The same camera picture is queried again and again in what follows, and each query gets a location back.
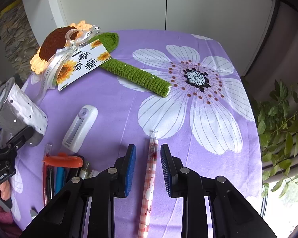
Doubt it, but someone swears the white ribbon bow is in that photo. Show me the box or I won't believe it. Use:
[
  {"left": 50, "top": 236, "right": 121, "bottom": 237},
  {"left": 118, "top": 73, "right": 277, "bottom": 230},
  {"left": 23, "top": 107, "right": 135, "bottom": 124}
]
[{"left": 34, "top": 25, "right": 101, "bottom": 105}]

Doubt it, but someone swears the black pen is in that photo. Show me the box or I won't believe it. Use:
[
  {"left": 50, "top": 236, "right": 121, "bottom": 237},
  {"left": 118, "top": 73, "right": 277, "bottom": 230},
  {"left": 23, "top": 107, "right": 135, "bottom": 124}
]
[{"left": 47, "top": 167, "right": 54, "bottom": 201}]

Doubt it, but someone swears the green leafy plant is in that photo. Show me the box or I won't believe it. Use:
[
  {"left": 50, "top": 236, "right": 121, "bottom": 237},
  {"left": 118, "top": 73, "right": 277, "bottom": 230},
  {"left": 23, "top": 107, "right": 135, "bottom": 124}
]
[{"left": 250, "top": 80, "right": 298, "bottom": 197}]

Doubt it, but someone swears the crocheted sunflower with green stem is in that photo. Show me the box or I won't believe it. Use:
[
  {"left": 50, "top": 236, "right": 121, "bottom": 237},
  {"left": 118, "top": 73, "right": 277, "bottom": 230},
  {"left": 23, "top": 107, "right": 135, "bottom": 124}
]
[{"left": 30, "top": 20, "right": 171, "bottom": 103}]

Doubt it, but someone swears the grey perforated pen holder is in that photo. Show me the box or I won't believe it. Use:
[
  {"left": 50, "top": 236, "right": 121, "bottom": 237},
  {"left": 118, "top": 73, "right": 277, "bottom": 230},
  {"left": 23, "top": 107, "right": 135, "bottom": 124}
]
[{"left": 0, "top": 77, "right": 48, "bottom": 146}]

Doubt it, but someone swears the pink checked bunny pen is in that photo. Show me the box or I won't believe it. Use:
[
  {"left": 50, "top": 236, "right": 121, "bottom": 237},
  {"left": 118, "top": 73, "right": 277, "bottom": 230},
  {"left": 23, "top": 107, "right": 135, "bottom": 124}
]
[{"left": 138, "top": 130, "right": 158, "bottom": 237}]

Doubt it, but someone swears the stack of papers and books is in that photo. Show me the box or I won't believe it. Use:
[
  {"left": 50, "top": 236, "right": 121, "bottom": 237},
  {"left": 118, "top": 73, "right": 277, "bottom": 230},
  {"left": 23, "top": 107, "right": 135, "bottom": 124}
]
[{"left": 0, "top": 0, "right": 39, "bottom": 81}]

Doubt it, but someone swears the white correction tape dispenser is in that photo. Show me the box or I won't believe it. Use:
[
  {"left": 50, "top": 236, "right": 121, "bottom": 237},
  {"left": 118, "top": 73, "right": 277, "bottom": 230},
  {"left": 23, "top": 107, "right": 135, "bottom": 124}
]
[{"left": 62, "top": 105, "right": 98, "bottom": 154}]

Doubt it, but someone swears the purple floral tablecloth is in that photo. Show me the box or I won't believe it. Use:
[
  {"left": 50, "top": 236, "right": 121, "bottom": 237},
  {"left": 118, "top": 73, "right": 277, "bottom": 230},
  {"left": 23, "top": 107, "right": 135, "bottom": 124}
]
[{"left": 12, "top": 30, "right": 262, "bottom": 237}]

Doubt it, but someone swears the blue pen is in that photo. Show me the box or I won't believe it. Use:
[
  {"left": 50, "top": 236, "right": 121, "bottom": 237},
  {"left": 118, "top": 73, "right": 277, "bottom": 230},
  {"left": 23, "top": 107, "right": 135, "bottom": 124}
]
[{"left": 55, "top": 167, "right": 66, "bottom": 194}]

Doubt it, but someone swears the white sunflower greeting card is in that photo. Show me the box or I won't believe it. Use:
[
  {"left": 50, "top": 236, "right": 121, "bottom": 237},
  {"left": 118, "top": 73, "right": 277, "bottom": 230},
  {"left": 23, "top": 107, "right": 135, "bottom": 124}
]
[{"left": 57, "top": 39, "right": 112, "bottom": 91}]

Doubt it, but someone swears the white bookshelf cabinet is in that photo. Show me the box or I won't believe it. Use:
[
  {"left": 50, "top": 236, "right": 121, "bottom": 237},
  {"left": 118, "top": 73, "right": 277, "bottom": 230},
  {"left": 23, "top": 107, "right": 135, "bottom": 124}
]
[{"left": 22, "top": 0, "right": 275, "bottom": 76}]

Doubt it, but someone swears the orange utility knife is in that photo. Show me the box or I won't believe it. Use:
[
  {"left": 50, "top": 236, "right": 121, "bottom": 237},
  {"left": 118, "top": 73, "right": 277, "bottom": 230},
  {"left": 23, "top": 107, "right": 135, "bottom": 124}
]
[{"left": 43, "top": 153, "right": 83, "bottom": 168}]

